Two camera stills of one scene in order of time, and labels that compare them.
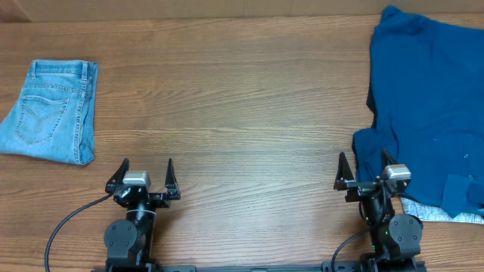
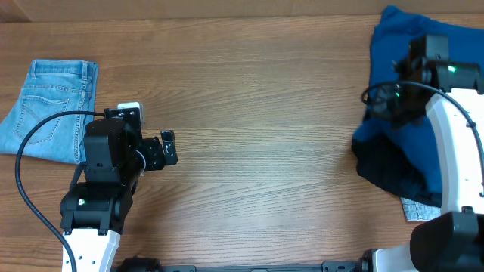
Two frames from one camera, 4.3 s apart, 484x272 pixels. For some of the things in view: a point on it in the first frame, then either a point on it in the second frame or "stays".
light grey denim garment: x=437 y=214 stays
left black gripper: x=152 y=193 → x=169 y=147
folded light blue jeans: x=54 y=116 stays
